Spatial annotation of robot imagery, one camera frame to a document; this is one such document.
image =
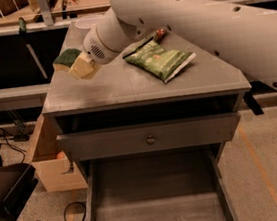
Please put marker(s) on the white bowl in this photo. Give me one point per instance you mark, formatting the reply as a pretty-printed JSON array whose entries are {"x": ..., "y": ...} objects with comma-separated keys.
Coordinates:
[{"x": 86, "y": 23}]

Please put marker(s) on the orange patterned can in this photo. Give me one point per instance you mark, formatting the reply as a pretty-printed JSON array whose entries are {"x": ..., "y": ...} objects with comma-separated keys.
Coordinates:
[{"x": 159, "y": 34}]

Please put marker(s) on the grey top drawer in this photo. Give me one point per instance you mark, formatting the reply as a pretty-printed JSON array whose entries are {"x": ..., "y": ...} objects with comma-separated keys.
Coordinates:
[{"x": 129, "y": 140}]

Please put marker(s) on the grey open middle drawer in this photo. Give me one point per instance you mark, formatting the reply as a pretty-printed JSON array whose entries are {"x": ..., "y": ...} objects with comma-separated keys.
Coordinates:
[{"x": 171, "y": 186}]

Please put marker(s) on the black bin at left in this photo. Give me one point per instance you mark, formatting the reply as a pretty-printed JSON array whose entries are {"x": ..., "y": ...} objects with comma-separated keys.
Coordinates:
[{"x": 17, "y": 182}]

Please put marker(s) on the round brass drawer knob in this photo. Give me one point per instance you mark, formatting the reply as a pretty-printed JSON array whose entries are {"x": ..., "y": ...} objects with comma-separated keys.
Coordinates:
[{"x": 151, "y": 139}]

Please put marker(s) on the grey wooden drawer cabinet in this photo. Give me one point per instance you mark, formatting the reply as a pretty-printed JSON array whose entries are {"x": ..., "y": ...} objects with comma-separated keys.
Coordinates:
[{"x": 123, "y": 95}]

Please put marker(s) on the wooden crate on floor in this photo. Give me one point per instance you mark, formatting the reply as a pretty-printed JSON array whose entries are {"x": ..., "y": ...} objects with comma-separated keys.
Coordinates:
[{"x": 56, "y": 175}]

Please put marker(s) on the green handled tool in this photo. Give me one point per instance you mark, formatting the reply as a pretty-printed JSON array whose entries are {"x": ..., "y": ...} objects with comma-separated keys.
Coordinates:
[{"x": 23, "y": 32}]

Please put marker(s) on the green yellow sponge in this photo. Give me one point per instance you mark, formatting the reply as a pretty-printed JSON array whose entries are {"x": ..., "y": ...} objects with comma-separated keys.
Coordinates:
[{"x": 66, "y": 59}]

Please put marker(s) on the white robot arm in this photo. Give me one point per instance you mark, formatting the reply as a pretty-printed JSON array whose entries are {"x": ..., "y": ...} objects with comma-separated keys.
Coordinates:
[{"x": 243, "y": 35}]

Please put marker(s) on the green chip bag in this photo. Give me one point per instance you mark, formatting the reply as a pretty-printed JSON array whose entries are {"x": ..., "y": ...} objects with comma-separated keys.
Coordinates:
[{"x": 164, "y": 64}]

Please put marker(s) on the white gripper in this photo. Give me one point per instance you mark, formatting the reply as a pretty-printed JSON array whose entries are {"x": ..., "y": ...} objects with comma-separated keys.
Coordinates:
[{"x": 95, "y": 46}]

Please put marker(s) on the orange ball in crate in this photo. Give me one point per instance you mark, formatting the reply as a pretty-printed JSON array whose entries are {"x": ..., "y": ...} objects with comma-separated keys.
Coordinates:
[{"x": 60, "y": 155}]

